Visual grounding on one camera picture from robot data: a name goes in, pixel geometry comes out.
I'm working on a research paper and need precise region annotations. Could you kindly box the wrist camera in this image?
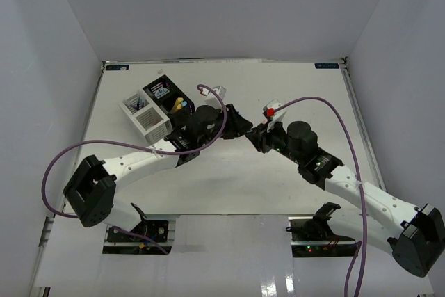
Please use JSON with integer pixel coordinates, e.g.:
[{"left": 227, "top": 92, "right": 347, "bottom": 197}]
[
  {"left": 198, "top": 86, "right": 227, "bottom": 109},
  {"left": 263, "top": 99, "right": 286, "bottom": 132}
]

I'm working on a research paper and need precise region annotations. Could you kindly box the blue gel pen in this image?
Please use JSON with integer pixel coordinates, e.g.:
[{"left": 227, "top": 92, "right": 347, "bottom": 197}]
[{"left": 136, "top": 92, "right": 145, "bottom": 111}]

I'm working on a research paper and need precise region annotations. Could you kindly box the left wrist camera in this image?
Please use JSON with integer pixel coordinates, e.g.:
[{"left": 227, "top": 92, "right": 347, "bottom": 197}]
[{"left": 198, "top": 86, "right": 227, "bottom": 109}]

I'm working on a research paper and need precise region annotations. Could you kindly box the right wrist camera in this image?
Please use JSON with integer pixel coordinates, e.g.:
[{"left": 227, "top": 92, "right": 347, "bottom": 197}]
[{"left": 263, "top": 99, "right": 286, "bottom": 132}]

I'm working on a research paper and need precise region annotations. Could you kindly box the pale yellow highlighter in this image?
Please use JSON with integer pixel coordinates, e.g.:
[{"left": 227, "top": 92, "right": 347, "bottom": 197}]
[{"left": 172, "top": 97, "right": 184, "bottom": 110}]

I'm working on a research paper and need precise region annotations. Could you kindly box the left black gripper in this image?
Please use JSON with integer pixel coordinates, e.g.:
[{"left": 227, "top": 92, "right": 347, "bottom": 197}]
[{"left": 198, "top": 104, "right": 252, "bottom": 147}]

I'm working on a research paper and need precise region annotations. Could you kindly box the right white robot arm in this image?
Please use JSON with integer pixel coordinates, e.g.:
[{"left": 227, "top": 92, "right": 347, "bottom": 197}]
[{"left": 246, "top": 121, "right": 444, "bottom": 278}]

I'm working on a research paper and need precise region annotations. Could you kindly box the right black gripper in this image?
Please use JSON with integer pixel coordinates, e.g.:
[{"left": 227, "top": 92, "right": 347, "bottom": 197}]
[{"left": 245, "top": 118, "right": 303, "bottom": 166}]

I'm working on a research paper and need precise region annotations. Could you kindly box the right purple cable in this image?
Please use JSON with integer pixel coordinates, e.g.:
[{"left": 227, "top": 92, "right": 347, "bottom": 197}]
[{"left": 274, "top": 97, "right": 369, "bottom": 296}]

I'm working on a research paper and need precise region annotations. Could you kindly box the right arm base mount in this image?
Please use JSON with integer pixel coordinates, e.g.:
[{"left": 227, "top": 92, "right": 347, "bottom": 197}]
[{"left": 286, "top": 218, "right": 357, "bottom": 258}]

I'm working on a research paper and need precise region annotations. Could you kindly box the black mesh pen holder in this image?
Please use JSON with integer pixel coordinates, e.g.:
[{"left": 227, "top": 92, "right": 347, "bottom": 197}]
[{"left": 143, "top": 75, "right": 195, "bottom": 130}]

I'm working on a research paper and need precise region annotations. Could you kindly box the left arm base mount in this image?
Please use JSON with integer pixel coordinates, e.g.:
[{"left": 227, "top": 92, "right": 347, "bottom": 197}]
[{"left": 102, "top": 220, "right": 175, "bottom": 255}]

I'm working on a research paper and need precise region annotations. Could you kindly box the white slotted pen holder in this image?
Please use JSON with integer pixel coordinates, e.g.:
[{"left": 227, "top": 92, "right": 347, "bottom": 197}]
[{"left": 119, "top": 90, "right": 172, "bottom": 145}]

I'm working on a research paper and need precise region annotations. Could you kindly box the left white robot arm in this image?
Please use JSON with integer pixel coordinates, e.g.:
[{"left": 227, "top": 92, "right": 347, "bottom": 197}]
[{"left": 63, "top": 104, "right": 252, "bottom": 241}]

